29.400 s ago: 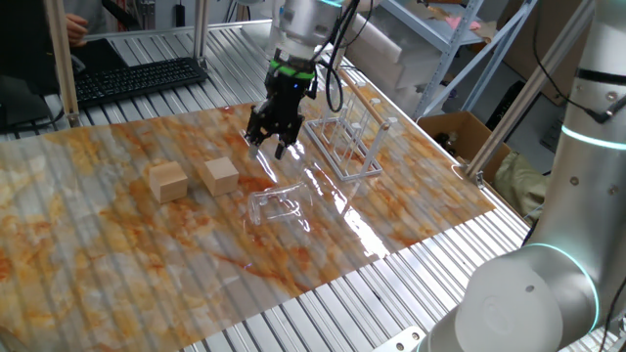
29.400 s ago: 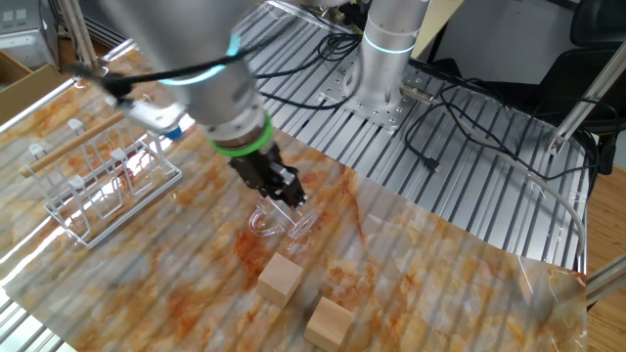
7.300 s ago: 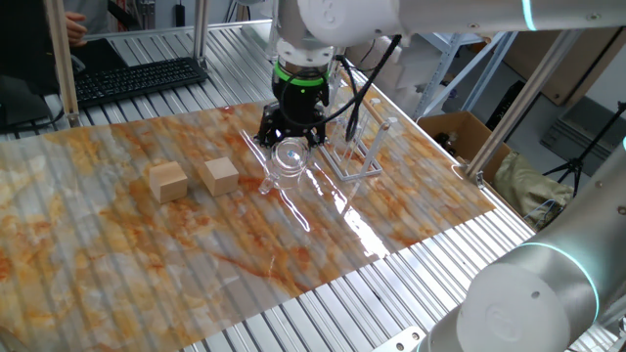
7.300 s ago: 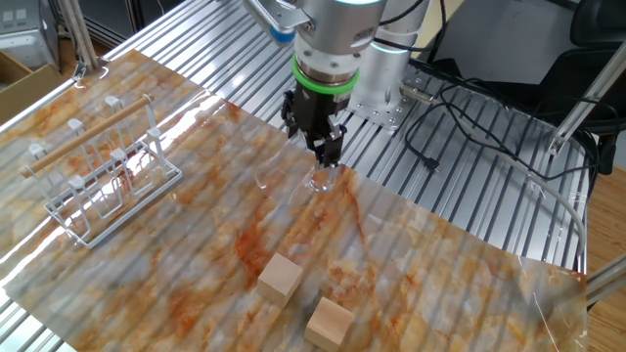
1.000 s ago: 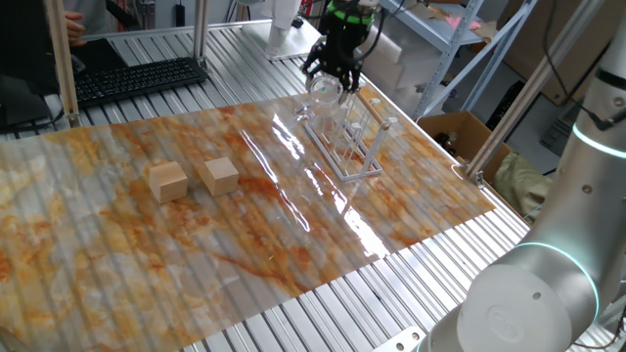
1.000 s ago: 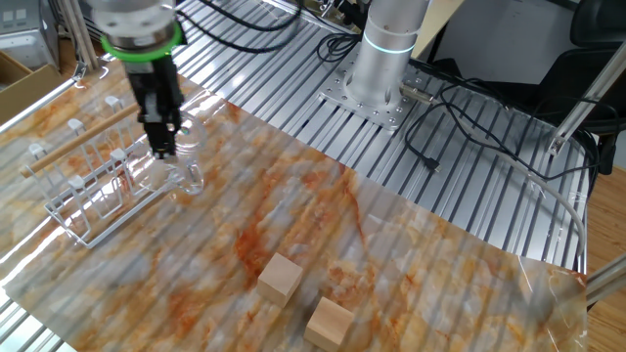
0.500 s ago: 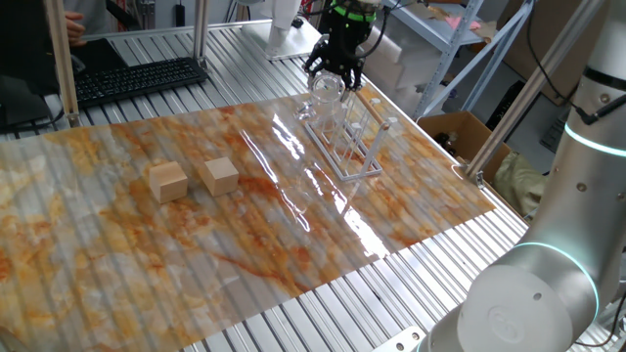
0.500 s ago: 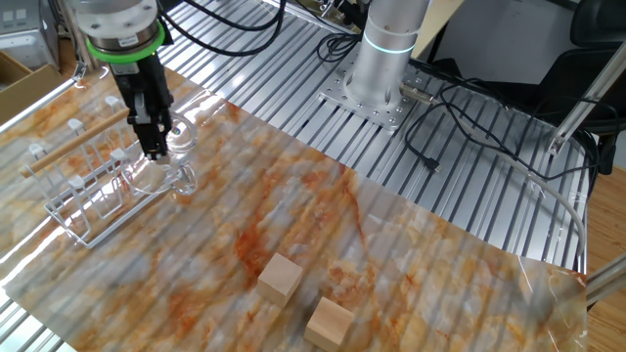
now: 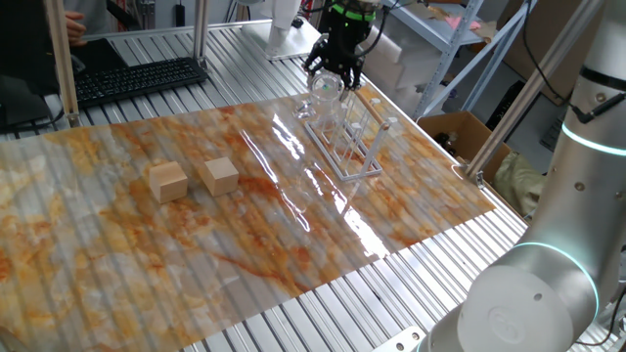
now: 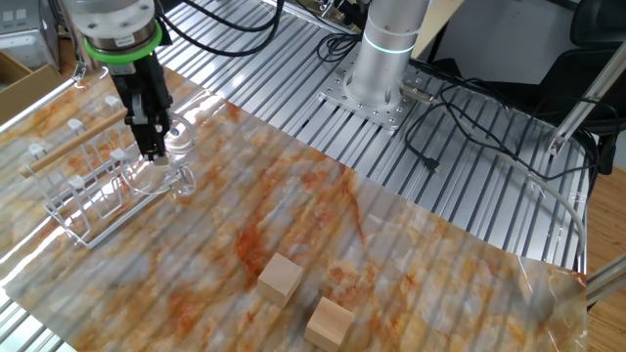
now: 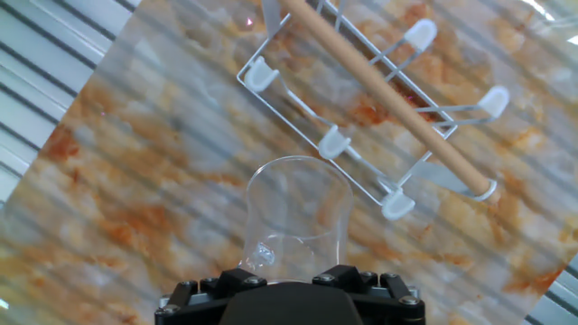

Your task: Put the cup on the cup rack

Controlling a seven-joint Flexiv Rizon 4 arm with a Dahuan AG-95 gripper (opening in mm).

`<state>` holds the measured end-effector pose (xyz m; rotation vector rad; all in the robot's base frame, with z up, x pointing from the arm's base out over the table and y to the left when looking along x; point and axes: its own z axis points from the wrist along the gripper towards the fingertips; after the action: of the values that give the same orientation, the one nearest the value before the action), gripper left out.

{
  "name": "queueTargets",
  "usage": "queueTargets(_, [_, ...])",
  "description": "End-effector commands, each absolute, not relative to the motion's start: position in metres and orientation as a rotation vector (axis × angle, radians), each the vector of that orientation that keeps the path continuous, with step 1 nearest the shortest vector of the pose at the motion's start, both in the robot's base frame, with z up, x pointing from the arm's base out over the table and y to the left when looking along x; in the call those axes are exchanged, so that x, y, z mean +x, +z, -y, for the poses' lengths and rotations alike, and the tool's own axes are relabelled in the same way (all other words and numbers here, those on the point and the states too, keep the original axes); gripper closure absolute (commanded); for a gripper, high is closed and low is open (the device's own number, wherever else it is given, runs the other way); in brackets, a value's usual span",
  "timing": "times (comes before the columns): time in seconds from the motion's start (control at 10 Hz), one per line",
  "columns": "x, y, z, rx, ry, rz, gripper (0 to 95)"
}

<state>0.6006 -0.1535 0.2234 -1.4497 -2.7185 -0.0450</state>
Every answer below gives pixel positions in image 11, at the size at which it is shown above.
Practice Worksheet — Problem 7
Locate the orange marble pattern mat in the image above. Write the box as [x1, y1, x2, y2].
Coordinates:
[0, 0, 578, 325]

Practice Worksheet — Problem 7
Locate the clear glass cup with handle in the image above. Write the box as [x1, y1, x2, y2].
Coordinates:
[238, 155, 355, 285]

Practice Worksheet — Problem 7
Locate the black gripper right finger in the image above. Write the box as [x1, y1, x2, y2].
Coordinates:
[312, 265, 426, 325]

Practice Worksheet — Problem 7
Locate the white wire cup rack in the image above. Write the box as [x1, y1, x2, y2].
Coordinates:
[236, 0, 511, 222]

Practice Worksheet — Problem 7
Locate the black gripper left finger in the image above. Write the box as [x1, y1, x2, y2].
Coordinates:
[154, 267, 267, 325]

